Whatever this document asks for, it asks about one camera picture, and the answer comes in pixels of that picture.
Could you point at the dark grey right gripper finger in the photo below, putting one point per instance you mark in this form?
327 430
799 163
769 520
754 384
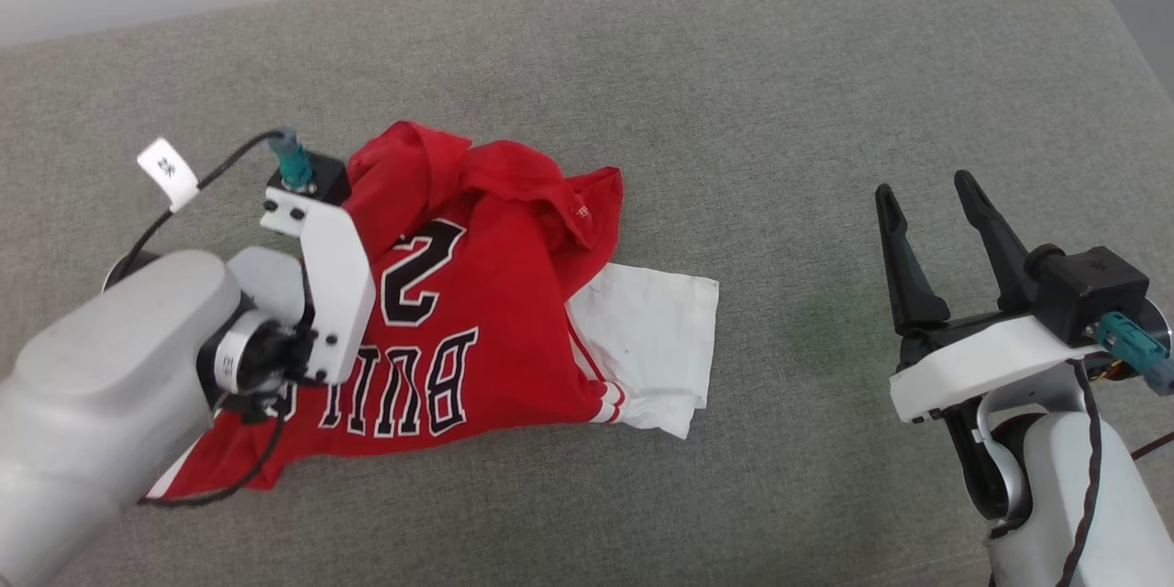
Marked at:
903 275
1000 257

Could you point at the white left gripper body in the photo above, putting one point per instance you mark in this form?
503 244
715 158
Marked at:
335 293

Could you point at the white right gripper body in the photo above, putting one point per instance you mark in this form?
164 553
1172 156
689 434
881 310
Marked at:
972 367

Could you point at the red basketball jersey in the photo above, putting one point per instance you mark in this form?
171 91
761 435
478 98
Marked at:
495 293

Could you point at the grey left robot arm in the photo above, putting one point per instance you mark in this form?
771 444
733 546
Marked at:
92 385

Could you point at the grey fabric sofa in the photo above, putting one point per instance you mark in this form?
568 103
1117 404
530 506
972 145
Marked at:
734 110

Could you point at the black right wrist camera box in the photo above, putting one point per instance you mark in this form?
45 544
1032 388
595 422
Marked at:
1091 289

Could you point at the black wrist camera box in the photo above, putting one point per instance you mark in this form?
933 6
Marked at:
1091 289
321 176

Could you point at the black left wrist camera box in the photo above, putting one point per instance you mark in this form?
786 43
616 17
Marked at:
321 176

